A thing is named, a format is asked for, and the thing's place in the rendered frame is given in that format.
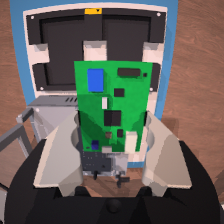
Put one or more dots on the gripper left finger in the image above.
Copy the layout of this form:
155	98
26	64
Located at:
52	170

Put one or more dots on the green circuit board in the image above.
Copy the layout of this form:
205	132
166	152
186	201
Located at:
112	100

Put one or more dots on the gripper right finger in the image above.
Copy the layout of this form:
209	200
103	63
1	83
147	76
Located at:
173	171

